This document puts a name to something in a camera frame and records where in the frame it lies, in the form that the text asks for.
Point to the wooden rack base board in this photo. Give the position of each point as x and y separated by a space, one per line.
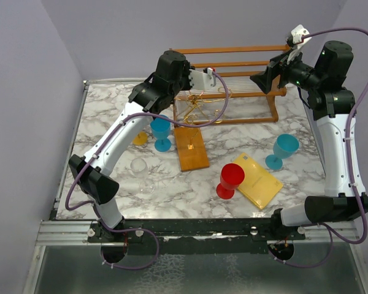
192 154

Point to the aluminium frame rail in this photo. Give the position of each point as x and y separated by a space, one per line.
82 232

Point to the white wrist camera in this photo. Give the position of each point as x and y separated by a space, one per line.
202 80
296 42

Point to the gold wire wine glass rack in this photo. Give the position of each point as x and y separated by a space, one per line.
188 106

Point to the blue plastic goblet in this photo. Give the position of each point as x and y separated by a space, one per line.
284 147
161 129

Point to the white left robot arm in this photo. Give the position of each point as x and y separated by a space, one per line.
92 171

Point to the clear wine glass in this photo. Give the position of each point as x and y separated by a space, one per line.
139 169

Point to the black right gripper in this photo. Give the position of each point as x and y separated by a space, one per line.
278 65

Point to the wooden shelf rack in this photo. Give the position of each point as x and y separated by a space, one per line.
239 84

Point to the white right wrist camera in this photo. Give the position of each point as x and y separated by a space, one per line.
296 42

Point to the orange plastic goblet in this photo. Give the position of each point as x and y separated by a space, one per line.
140 139

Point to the red plastic goblet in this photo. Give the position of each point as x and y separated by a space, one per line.
231 177

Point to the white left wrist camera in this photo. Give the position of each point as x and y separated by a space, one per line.
202 80

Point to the yellow book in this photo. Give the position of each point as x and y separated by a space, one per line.
259 186

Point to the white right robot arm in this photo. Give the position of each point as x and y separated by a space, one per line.
345 197

